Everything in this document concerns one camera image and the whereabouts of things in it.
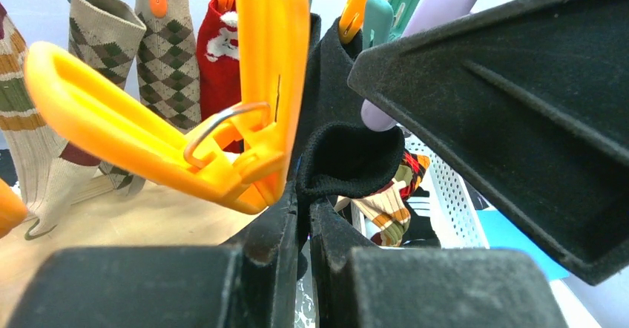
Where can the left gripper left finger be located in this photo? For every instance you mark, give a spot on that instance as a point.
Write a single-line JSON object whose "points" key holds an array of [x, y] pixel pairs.
{"points": [[248, 281]]}

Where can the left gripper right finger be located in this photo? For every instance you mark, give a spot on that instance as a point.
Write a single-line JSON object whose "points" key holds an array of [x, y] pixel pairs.
{"points": [[361, 285]]}

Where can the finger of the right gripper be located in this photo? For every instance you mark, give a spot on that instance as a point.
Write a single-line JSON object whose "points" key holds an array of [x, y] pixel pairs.
{"points": [[528, 102]]}

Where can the yellow-orange clothes peg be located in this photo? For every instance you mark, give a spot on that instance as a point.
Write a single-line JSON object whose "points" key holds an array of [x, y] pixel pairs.
{"points": [[237, 158]]}

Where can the striped sock in basket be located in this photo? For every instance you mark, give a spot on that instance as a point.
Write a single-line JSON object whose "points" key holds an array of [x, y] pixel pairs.
{"points": [[386, 208]]}

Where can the white perforated laundry basket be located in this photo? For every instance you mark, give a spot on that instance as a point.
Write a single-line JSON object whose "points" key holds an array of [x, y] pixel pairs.
{"points": [[443, 213]]}

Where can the blue folder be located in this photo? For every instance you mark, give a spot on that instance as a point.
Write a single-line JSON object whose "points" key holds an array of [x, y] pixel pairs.
{"points": [[502, 234]]}

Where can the brown argyle sock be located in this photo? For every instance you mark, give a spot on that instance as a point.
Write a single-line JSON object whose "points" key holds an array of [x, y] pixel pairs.
{"points": [[166, 63]]}

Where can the red sock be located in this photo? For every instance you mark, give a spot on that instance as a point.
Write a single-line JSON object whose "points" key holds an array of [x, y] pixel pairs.
{"points": [[218, 60]]}

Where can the wooden hanger rack frame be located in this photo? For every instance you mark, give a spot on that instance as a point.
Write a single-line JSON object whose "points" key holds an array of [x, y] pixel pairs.
{"points": [[158, 215]]}

